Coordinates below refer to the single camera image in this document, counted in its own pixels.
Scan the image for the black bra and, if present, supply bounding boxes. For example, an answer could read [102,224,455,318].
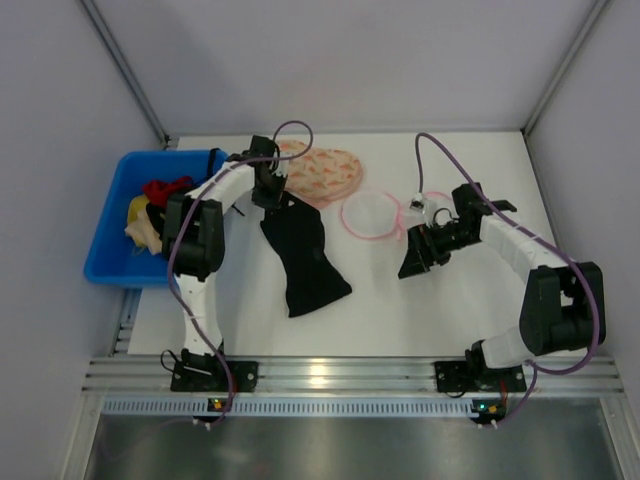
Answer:
[260,192,352,318]

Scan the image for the white mesh laundry bag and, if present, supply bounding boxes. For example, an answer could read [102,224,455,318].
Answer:
[339,190,425,240]

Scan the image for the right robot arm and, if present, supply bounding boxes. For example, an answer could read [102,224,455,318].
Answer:
[398,184,606,372]

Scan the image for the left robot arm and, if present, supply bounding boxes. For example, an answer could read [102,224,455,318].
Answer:
[162,136,288,369]

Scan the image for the tulip print laundry bag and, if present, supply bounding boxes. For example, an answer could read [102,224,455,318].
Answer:
[285,147,364,209]

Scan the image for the red garment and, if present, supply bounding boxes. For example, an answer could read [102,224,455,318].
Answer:
[142,176,194,208]

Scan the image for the yellow garment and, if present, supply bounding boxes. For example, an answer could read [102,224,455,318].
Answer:
[126,194,149,225]

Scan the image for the beige garment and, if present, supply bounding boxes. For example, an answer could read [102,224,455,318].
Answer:
[125,208,162,255]

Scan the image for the blue plastic bin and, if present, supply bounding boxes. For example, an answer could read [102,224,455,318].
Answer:
[82,150,229,290]

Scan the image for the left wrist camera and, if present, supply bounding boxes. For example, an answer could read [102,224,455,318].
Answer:
[267,146,289,188]

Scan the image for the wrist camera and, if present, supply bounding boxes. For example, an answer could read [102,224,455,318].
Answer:
[267,146,289,188]
[409,193,437,217]

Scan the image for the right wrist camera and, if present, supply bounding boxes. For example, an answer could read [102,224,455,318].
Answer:
[409,193,437,217]

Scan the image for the black garment with straps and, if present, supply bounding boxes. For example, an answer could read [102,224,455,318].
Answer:
[141,148,228,238]

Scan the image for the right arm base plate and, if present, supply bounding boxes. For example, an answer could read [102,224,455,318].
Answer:
[434,360,527,398]

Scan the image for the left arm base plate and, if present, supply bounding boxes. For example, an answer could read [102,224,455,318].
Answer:
[170,349,259,393]

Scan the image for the aluminium mounting rail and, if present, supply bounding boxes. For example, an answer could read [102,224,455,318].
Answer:
[82,356,624,397]

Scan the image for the perforated cable tray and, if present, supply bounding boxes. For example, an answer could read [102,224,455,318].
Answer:
[102,396,504,418]

